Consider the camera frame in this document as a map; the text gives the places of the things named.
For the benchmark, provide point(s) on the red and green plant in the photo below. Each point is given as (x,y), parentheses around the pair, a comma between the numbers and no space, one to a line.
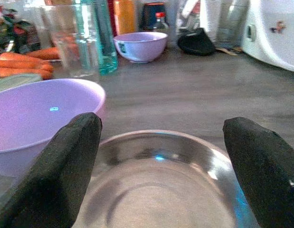
(9,31)

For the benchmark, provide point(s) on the white kitchen appliance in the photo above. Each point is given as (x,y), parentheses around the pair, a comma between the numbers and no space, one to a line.
(272,31)

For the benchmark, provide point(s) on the black folded cloth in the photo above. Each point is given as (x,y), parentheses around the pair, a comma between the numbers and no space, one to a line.
(196,42)

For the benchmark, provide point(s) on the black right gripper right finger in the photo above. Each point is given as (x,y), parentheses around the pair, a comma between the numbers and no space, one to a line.
(263,166)

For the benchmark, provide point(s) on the dark jar with orange lid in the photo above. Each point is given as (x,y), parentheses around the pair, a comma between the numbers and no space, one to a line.
(152,14)

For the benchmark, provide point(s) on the tall clear glass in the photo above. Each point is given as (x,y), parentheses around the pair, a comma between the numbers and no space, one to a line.
(228,21)

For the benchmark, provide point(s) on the lilac plastic bowl with label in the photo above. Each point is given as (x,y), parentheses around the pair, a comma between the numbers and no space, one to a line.
(142,47)

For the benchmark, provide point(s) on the clear bottle with red cap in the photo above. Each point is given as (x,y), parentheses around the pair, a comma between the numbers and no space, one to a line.
(160,23)

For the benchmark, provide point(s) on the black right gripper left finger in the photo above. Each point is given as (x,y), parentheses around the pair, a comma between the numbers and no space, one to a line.
(54,175)

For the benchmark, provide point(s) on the orange carrot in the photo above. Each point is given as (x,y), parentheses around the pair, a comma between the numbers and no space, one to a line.
(45,53)
(18,58)
(21,64)

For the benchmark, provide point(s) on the clear empty drinking glass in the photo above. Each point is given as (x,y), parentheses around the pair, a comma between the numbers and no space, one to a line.
(70,40)

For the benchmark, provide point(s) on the orange bottle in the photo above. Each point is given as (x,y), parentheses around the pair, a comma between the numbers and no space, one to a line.
(124,16)

